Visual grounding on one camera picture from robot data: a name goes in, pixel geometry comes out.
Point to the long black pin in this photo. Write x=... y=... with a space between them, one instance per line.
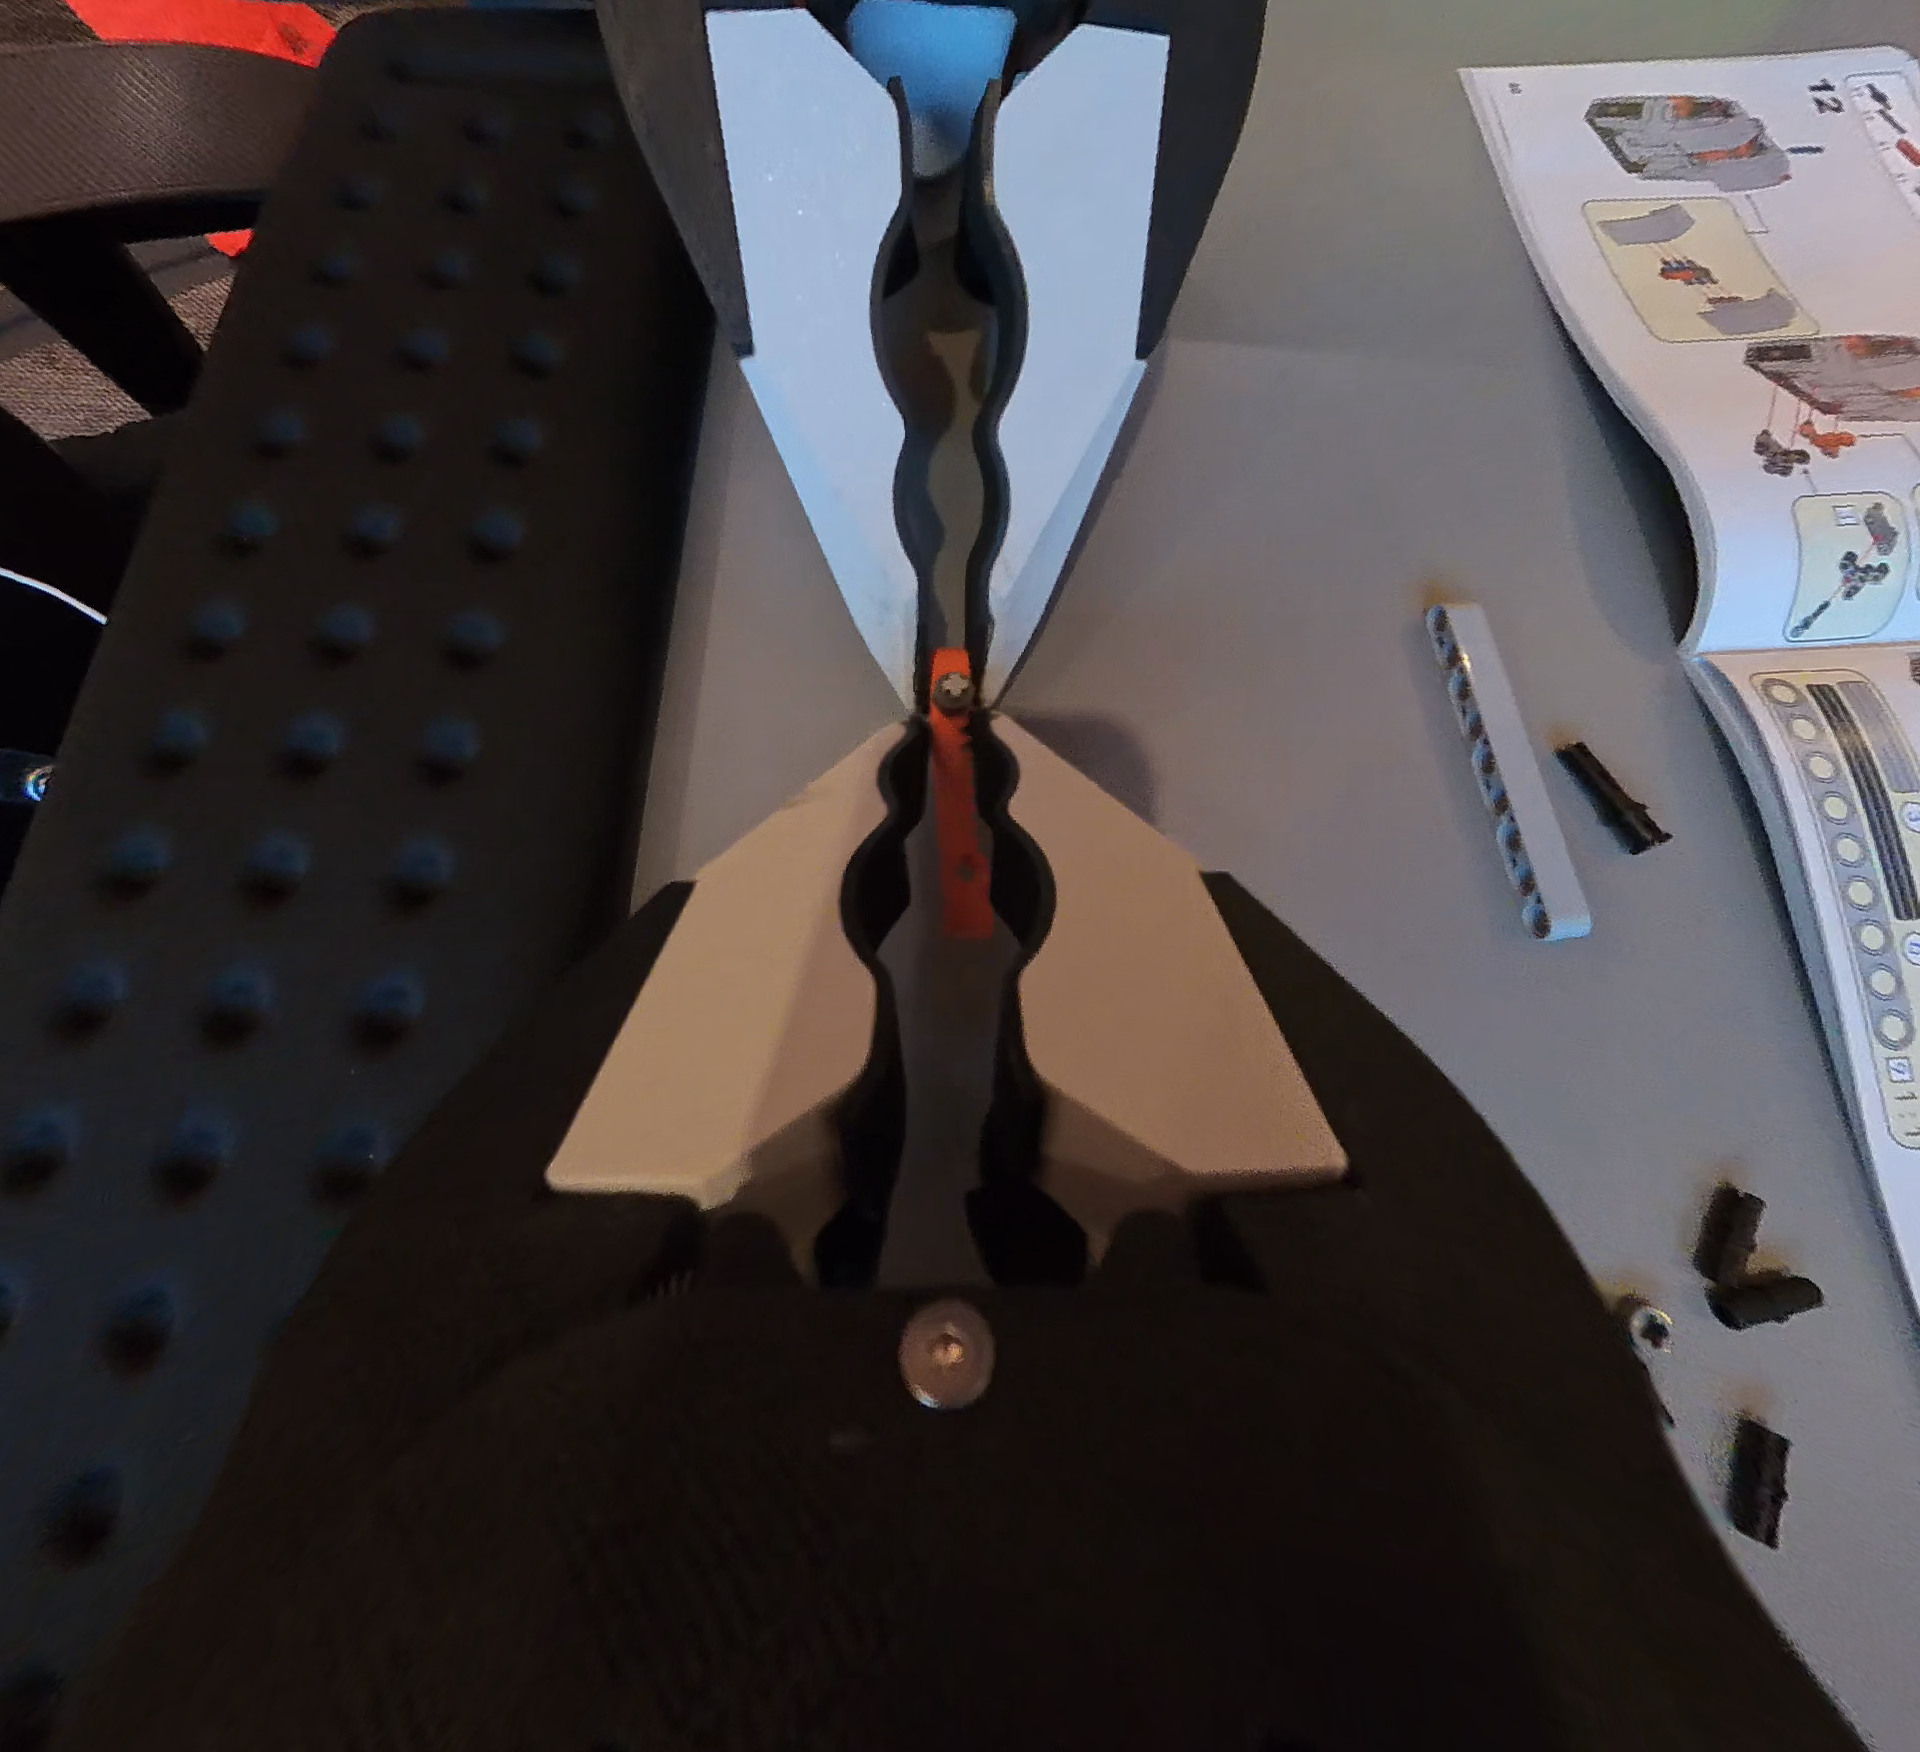
x=1611 y=800

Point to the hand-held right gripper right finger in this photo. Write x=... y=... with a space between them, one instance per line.
x=1156 y=1033

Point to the light grey long beam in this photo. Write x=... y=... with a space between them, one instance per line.
x=1506 y=778

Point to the grey desk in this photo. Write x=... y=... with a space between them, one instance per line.
x=1320 y=432

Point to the orange toothed beam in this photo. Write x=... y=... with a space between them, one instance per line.
x=961 y=823

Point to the open instruction booklet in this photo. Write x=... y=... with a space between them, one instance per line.
x=1724 y=358

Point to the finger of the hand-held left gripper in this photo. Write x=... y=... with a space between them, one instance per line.
x=1088 y=252
x=794 y=252

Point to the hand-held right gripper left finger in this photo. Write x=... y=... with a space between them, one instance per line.
x=705 y=1033

